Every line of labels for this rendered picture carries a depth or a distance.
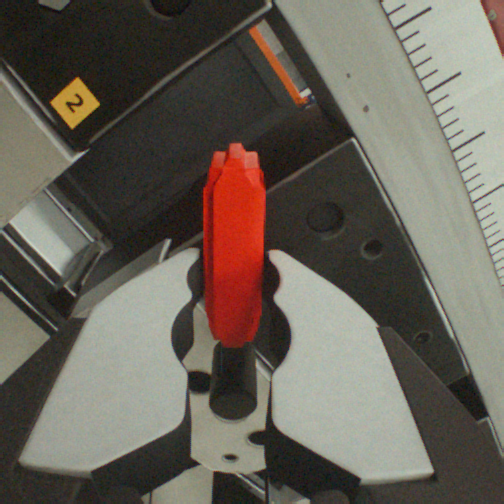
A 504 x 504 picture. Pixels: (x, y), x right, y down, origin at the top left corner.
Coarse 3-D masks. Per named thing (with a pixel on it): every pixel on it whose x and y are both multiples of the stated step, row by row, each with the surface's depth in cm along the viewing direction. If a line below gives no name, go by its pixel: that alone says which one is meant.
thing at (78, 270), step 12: (84, 252) 49; (96, 252) 51; (72, 264) 48; (84, 264) 47; (72, 276) 44; (84, 276) 44; (60, 288) 42; (72, 288) 43; (48, 300) 43; (60, 300) 43; (72, 300) 43; (60, 312) 44
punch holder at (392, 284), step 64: (320, 128) 16; (192, 192) 21; (320, 192) 14; (384, 192) 15; (128, 256) 21; (320, 256) 16; (384, 256) 16; (384, 320) 18; (192, 384) 20; (192, 448) 22; (256, 448) 22
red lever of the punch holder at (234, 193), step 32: (224, 160) 11; (256, 160) 11; (224, 192) 10; (256, 192) 11; (224, 224) 11; (256, 224) 11; (224, 256) 11; (256, 256) 12; (224, 288) 12; (256, 288) 12; (224, 320) 12; (256, 320) 13; (224, 352) 14; (224, 384) 14; (256, 384) 15; (224, 416) 14
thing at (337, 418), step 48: (288, 288) 10; (336, 288) 10; (288, 336) 9; (336, 336) 9; (288, 384) 7; (336, 384) 7; (384, 384) 7; (288, 432) 6; (336, 432) 6; (384, 432) 6; (288, 480) 7; (336, 480) 6; (384, 480) 6
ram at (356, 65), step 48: (288, 0) 11; (336, 0) 11; (480, 0) 11; (288, 48) 17; (336, 48) 12; (384, 48) 12; (336, 96) 13; (384, 96) 13; (384, 144) 14; (432, 144) 14; (432, 192) 15; (432, 240) 16; (480, 240) 16; (480, 288) 17; (480, 336) 18; (480, 384) 20
